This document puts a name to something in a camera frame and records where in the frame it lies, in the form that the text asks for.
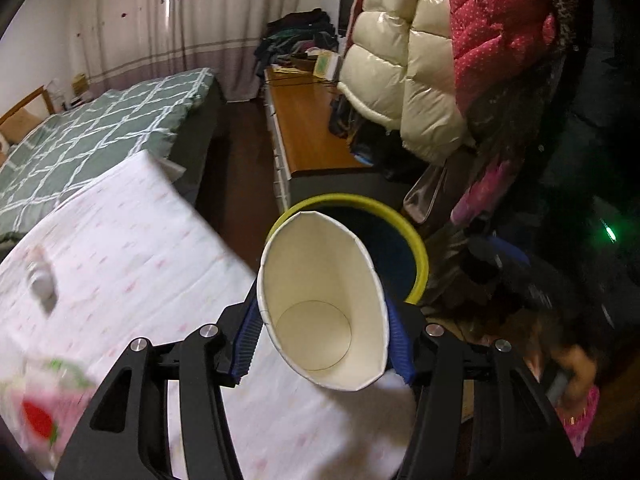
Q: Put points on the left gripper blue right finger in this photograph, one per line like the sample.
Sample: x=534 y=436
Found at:
x=400 y=345

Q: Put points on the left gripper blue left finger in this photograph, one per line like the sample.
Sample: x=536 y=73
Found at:
x=245 y=338

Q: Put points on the white paper cup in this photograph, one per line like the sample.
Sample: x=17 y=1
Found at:
x=323 y=304

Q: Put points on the white plastic pill bottle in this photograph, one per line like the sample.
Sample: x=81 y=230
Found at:
x=40 y=279

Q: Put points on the green and white carton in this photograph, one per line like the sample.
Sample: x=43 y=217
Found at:
x=42 y=403

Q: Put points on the yellow rimmed dark trash bin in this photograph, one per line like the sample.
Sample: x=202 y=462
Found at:
x=396 y=249

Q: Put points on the white dotted tablecloth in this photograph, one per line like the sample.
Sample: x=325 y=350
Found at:
x=132 y=259

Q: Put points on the green plaid quilt bed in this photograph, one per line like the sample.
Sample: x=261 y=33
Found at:
x=174 y=118

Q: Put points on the long wooden top cabinet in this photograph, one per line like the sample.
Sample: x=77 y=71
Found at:
x=308 y=159

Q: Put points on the cream puffer jacket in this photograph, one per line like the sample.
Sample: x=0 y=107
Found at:
x=399 y=73

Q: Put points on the pile of dark clothes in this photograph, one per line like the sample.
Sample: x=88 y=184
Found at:
x=295 y=32

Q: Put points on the brown tissue box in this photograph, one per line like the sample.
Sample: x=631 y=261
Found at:
x=80 y=84

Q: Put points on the wooden bed headboard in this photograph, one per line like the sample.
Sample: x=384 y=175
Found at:
x=37 y=102

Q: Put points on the pink and white curtain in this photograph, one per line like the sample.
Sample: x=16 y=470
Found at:
x=117 y=43

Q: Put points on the red dotted quilted jacket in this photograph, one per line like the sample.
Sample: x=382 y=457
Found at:
x=495 y=40

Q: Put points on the green picture frame box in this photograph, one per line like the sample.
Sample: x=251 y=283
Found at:
x=326 y=65

